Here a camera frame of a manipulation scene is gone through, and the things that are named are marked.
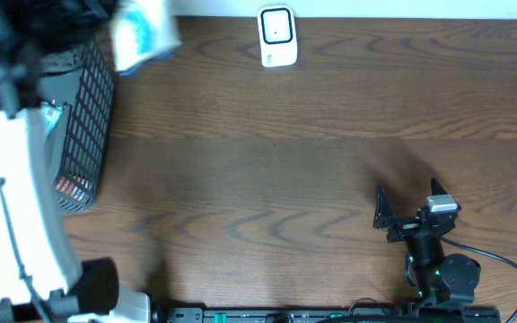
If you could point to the white barcode scanner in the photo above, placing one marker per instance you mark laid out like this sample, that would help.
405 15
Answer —
277 36

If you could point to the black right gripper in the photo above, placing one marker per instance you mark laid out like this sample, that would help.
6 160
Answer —
384 218

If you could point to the teal Kleenex tissue pack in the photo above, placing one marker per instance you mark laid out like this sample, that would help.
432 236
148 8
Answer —
50 115

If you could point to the white yellow snack bag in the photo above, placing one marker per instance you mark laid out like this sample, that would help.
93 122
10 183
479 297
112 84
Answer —
142 31

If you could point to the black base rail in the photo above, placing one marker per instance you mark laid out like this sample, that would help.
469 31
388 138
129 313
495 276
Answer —
360 314

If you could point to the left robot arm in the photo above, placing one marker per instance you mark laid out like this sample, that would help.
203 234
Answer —
41 276

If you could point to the grey plastic mesh basket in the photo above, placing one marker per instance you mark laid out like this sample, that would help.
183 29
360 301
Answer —
81 82

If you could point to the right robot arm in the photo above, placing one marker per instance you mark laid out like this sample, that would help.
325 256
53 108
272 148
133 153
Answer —
443 281

